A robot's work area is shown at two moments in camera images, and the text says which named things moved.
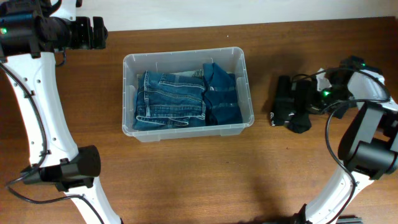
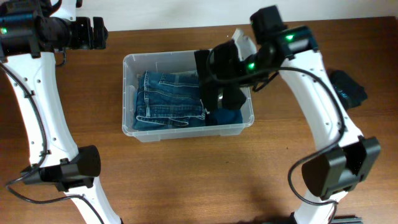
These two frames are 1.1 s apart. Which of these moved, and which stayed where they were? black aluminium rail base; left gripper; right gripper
Moved: right gripper
Stayed: left gripper; black aluminium rail base
